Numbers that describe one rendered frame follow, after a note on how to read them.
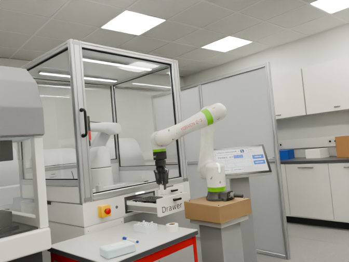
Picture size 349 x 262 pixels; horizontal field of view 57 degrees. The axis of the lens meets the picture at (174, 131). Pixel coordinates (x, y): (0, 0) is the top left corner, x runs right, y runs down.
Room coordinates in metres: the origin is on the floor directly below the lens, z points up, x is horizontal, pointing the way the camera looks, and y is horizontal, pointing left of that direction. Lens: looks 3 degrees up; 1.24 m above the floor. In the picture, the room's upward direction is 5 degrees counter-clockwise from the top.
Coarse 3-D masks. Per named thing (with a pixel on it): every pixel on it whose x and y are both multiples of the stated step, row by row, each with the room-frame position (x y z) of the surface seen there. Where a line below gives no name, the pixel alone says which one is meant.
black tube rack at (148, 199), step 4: (148, 196) 2.40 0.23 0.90; (152, 196) 2.39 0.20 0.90; (156, 196) 2.36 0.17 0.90; (160, 196) 2.34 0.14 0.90; (164, 196) 2.33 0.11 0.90; (132, 200) 2.30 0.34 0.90; (136, 200) 2.27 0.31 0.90; (140, 200) 2.26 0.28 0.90; (144, 200) 2.24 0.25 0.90; (148, 200) 2.23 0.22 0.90; (152, 200) 2.21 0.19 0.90
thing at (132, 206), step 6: (132, 204) 2.24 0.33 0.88; (138, 204) 2.20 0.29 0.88; (144, 204) 2.16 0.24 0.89; (150, 204) 2.12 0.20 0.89; (156, 204) 2.08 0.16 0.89; (132, 210) 2.24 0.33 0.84; (138, 210) 2.20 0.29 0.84; (144, 210) 2.16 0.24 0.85; (150, 210) 2.12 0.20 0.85; (156, 210) 2.08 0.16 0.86
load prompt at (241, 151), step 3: (225, 150) 2.96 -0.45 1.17; (228, 150) 2.96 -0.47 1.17; (231, 150) 2.96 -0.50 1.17; (234, 150) 2.95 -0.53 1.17; (237, 150) 2.95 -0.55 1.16; (240, 150) 2.95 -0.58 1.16; (243, 150) 2.95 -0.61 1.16; (246, 150) 2.94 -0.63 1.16; (216, 153) 2.95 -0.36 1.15; (219, 153) 2.95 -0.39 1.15; (222, 153) 2.94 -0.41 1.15; (225, 153) 2.94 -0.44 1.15; (228, 153) 2.94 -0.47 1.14; (231, 153) 2.93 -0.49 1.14; (234, 153) 2.93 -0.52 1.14; (237, 153) 2.93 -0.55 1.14
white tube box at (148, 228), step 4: (136, 224) 2.00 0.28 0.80; (140, 224) 2.00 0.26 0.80; (148, 224) 1.98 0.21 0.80; (156, 224) 1.96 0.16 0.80; (136, 228) 1.97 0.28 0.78; (140, 228) 1.94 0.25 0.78; (144, 228) 1.92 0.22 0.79; (148, 228) 1.91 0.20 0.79; (152, 228) 1.93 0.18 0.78; (156, 228) 1.96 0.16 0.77; (144, 232) 1.92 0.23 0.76; (148, 232) 1.91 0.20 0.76
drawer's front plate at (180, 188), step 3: (177, 186) 2.65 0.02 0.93; (180, 186) 2.67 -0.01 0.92; (183, 186) 2.70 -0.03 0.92; (168, 189) 2.57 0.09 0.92; (171, 189) 2.59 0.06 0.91; (180, 189) 2.67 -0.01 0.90; (183, 189) 2.70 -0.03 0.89; (159, 192) 2.50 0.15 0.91; (168, 192) 2.57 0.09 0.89; (171, 192) 2.59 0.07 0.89; (174, 192) 2.62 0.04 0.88; (177, 192) 2.64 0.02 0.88; (183, 192) 2.70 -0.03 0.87; (159, 195) 2.49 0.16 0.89; (162, 195) 2.51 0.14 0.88; (165, 195) 2.54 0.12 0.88
